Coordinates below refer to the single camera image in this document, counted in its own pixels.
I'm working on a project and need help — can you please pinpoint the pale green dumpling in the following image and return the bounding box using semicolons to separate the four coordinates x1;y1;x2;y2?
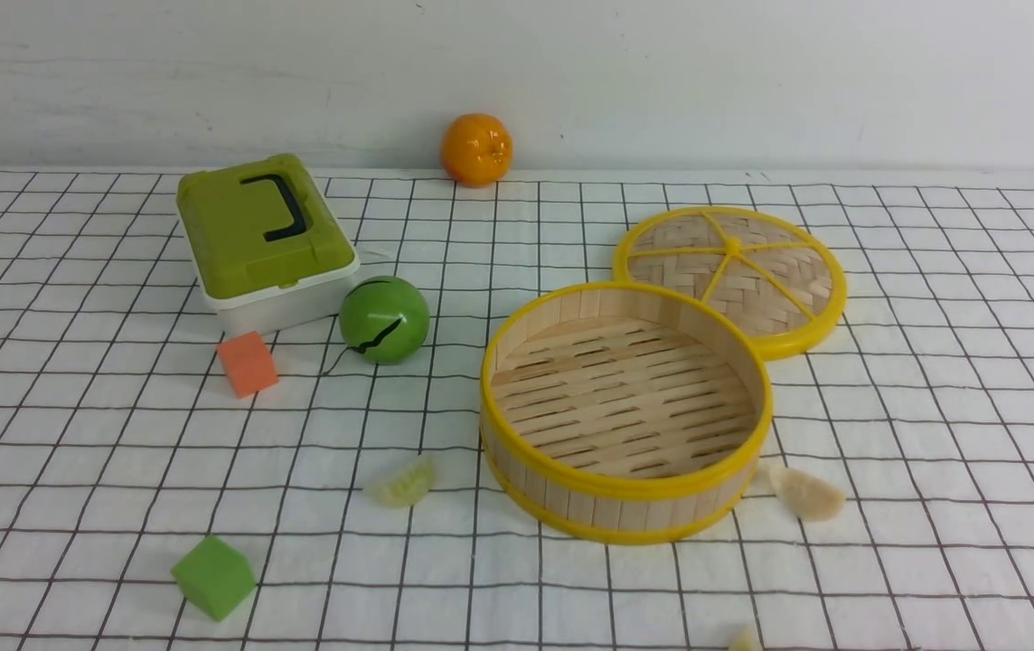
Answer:
364;454;436;508

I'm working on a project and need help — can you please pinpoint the cream white dumpling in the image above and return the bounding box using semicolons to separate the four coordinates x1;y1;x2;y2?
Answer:
762;463;846;522

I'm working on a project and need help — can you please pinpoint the bamboo steamer tray yellow rim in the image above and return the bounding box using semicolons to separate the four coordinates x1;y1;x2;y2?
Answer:
479;283;773;545

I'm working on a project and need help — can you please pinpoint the woven bamboo steamer lid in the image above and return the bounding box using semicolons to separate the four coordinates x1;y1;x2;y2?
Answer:
612;205;849;360

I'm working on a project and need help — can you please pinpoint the green ball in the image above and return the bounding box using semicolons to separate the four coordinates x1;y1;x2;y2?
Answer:
338;275;431;365

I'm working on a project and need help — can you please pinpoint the orange fruit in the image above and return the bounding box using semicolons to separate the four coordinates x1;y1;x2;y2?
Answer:
440;114;513;188

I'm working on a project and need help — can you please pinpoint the green lidded white box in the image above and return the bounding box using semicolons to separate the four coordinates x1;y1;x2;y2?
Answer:
175;153;361;337

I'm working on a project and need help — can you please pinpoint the orange foam cube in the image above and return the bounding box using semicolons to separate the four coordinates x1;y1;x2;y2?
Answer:
216;331;280;400

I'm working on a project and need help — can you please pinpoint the green foam cube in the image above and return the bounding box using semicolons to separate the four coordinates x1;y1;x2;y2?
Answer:
171;535;259;622

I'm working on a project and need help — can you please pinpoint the white checkered tablecloth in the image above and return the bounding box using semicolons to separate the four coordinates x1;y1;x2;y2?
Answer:
0;169;1034;650

